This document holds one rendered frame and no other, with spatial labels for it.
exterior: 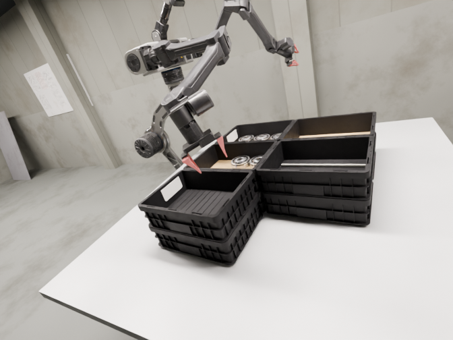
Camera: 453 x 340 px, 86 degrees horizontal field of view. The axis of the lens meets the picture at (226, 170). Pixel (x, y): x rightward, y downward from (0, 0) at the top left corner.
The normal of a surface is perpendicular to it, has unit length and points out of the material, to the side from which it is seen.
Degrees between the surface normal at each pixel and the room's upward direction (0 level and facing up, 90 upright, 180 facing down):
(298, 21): 90
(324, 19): 90
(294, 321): 0
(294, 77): 90
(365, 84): 90
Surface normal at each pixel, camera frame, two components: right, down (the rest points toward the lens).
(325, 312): -0.26, -0.87
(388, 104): -0.41, 0.50
